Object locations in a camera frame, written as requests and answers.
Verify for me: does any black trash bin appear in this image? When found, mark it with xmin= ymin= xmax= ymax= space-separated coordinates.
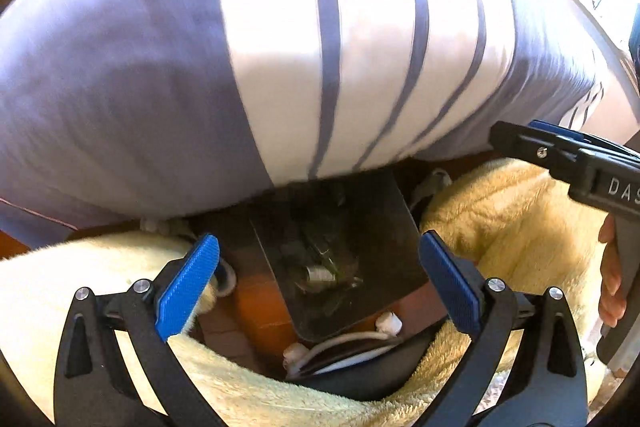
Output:
xmin=250 ymin=170 xmax=427 ymax=343

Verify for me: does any right hand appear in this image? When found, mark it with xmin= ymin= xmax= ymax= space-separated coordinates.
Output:
xmin=598 ymin=215 xmax=626 ymax=327

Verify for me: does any cream fluffy blanket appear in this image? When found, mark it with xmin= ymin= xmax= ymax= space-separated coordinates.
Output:
xmin=1 ymin=159 xmax=604 ymax=426

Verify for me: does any purple white striped bedspread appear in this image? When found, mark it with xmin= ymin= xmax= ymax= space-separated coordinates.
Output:
xmin=1 ymin=0 xmax=639 ymax=248

